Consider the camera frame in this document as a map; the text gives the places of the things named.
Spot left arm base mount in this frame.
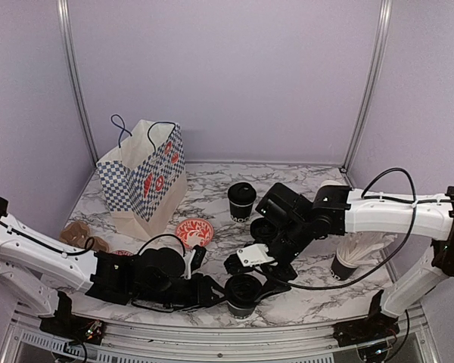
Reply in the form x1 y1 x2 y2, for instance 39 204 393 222
39 291 104 345

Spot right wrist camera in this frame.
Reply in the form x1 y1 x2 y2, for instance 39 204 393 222
224 244 275 275

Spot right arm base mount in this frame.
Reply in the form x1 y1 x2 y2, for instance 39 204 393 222
333 290 400 347

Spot black paper coffee cup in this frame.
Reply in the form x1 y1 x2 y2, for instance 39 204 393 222
229 202 253 222

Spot red floral ceramic bowl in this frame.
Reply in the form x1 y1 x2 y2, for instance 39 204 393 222
175 218 214 250

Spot blue checkered paper bag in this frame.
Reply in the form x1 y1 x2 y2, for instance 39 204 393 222
96 114 187 240

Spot brown cardboard cup carrier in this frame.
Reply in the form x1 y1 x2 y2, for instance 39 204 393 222
59 221 110 253

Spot bundle of white wrapped straws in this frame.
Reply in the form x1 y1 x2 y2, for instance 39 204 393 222
336 232 396 268

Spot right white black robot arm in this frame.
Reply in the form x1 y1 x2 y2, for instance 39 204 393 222
241 183 454 339

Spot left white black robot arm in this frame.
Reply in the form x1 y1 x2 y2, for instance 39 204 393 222
0 197 225 312

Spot black plastic cup lid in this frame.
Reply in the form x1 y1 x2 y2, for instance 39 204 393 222
228 182 257 206

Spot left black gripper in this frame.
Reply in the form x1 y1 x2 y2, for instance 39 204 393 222
133 274 232 313

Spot stack of black paper cups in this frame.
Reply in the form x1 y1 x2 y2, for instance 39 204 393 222
320 179 344 188

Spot black cup holding straws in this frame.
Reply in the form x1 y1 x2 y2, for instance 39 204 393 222
330 252 358 281

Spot red geometric ceramic bowl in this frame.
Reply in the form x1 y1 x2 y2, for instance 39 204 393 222
111 250 134 256

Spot aluminium front frame rail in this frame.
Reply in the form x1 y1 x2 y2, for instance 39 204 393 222
0 304 440 362

